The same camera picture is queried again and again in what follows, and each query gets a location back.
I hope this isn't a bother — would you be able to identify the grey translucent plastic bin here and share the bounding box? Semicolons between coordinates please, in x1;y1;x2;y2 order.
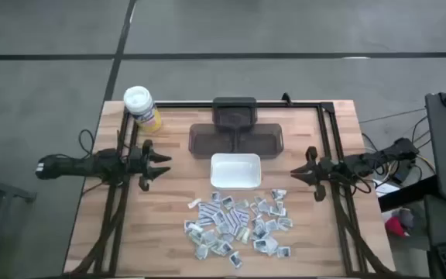
211;96;258;132
188;122;238;160
235;122;285;160

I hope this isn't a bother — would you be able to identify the white paper sheet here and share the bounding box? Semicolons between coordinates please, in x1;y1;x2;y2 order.
372;178;401;198

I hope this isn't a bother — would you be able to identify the yellow Lysol wipes canister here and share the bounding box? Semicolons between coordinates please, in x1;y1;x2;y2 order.
122;85;163;135

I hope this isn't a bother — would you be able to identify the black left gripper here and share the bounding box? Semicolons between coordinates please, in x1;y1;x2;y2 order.
127;139;173;192

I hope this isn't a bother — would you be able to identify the red and grey cloth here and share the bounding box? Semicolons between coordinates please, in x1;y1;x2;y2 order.
382;207;417;239

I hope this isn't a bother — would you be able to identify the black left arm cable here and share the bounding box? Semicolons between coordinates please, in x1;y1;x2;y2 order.
77;129;97;157

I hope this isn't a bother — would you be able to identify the black desk crossbar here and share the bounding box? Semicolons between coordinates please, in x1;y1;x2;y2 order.
377;174;439;213

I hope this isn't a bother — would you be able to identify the white plastic bin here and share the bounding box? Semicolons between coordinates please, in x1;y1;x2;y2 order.
210;153;262;191

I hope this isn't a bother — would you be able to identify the floor cable bundle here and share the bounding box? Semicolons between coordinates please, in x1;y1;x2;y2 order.
360;114;439;195

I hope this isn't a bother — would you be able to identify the blue striped white packet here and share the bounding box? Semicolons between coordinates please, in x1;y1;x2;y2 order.
225;208;252;233
198;201;223;228

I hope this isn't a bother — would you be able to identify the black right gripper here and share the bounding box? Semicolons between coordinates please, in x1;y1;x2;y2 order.
290;146;342;202

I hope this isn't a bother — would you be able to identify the grey metal stand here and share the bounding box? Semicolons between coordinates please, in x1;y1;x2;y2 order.
0;153;38;279

